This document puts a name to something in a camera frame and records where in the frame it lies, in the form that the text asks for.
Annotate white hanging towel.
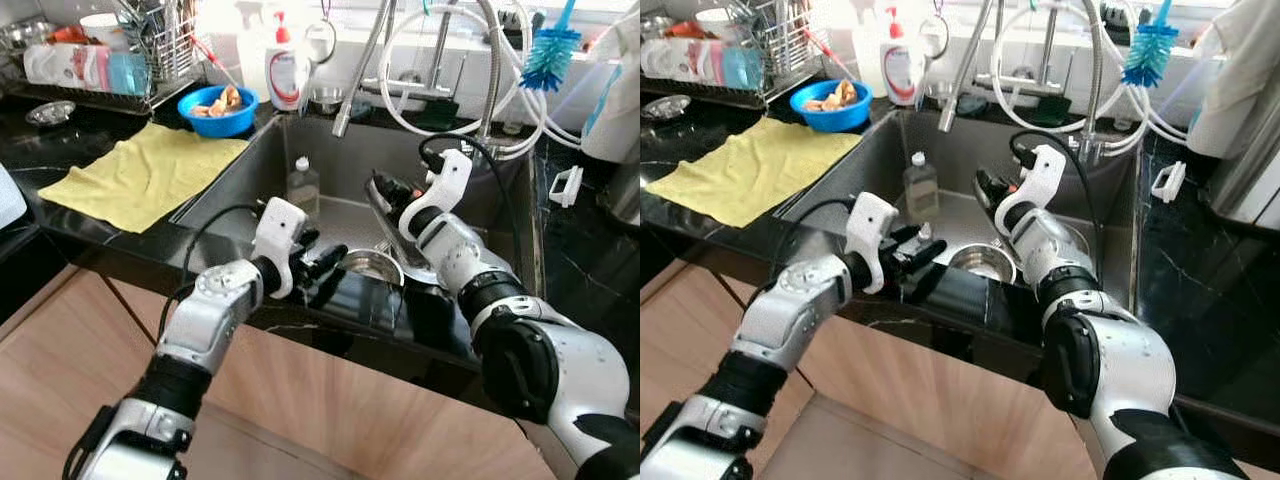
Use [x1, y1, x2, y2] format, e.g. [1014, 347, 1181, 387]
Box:
[580, 10, 641, 166]
[1187, 0, 1280, 161]

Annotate clear plastic bottle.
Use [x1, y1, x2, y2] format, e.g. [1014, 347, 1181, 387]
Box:
[903, 152, 939, 223]
[287, 157, 321, 219]

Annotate flexible steel faucet spout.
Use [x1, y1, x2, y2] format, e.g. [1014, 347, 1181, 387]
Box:
[332, 0, 396, 138]
[938, 0, 1001, 133]

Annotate wire cutlery basket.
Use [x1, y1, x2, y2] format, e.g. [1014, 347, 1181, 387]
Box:
[730, 0, 801, 79]
[115, 0, 196, 86]

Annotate white bowl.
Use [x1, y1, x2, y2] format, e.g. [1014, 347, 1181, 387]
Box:
[78, 12, 126, 46]
[695, 8, 741, 41]

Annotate stainless steel sink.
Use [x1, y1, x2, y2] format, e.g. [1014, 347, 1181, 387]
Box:
[175, 110, 546, 301]
[780, 105, 1141, 331]

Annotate pink cup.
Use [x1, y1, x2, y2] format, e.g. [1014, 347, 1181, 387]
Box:
[70, 45, 109, 91]
[690, 40, 723, 83]

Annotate wooden base cabinet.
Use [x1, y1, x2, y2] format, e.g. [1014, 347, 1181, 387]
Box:
[0, 265, 561, 480]
[640, 265, 1111, 480]

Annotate dark green sponge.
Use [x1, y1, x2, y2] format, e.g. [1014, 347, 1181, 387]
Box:
[1025, 92, 1071, 126]
[415, 95, 461, 131]

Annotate yellow dish cloth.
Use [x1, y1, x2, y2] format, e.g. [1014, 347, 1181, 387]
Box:
[38, 122, 251, 233]
[645, 117, 863, 229]

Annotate stainless steel bin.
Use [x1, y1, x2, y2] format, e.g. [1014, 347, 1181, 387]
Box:
[1205, 60, 1280, 231]
[610, 150, 641, 226]

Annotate small steel bowl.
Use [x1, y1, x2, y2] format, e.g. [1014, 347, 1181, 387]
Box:
[945, 243, 1016, 286]
[340, 248, 406, 288]

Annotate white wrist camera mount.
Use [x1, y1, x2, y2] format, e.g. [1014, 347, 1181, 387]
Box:
[1003, 145, 1068, 233]
[845, 192, 901, 294]
[250, 197, 309, 299]
[400, 148, 473, 233]

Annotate round hanging strainer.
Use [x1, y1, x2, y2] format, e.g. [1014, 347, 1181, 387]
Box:
[303, 18, 338, 66]
[918, 15, 949, 59]

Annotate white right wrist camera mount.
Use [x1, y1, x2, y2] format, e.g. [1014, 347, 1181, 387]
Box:
[400, 148, 473, 233]
[1003, 145, 1068, 233]

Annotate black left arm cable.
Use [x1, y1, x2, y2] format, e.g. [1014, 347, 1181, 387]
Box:
[782, 198, 856, 291]
[185, 203, 266, 301]

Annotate blue plastic bowl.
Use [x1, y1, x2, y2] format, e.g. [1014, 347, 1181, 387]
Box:
[178, 85, 259, 138]
[790, 78, 873, 133]

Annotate white red soap pump bottle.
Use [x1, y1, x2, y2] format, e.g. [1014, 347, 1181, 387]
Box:
[880, 8, 923, 108]
[265, 12, 309, 113]

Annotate blue bottle brush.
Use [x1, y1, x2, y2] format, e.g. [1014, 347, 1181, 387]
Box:
[1122, 0, 1183, 88]
[520, 0, 583, 93]

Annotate white water hoses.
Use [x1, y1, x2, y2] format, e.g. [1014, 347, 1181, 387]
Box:
[375, 5, 601, 161]
[990, 5, 1201, 151]

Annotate flexible steel pipe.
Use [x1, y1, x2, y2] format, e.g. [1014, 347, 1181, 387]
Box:
[478, 0, 504, 151]
[1085, 0, 1106, 146]

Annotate steel dish rack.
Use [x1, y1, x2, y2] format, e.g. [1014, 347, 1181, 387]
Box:
[0, 0, 201, 116]
[640, 0, 811, 109]

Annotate white appliance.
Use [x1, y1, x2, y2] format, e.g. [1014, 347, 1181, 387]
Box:
[0, 165, 29, 231]

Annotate light blue cup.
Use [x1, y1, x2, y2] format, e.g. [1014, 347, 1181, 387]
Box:
[108, 50, 151, 96]
[722, 45, 766, 91]

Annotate thin red brush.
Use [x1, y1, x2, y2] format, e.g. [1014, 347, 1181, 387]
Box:
[800, 28, 856, 83]
[190, 35, 241, 89]

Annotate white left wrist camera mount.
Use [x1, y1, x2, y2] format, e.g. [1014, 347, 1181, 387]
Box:
[845, 192, 901, 294]
[250, 197, 309, 299]

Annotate white plastic clip holder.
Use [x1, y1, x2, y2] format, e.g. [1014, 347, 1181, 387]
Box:
[549, 165, 584, 208]
[1150, 160, 1188, 204]

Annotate small steel dish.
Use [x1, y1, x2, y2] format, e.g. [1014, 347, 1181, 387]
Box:
[643, 95, 691, 121]
[25, 100, 78, 127]

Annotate white mug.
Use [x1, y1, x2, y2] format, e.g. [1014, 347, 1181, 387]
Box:
[22, 45, 71, 86]
[645, 40, 691, 79]

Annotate brown food scraps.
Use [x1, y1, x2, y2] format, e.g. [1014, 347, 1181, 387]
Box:
[192, 88, 244, 118]
[803, 82, 859, 111]

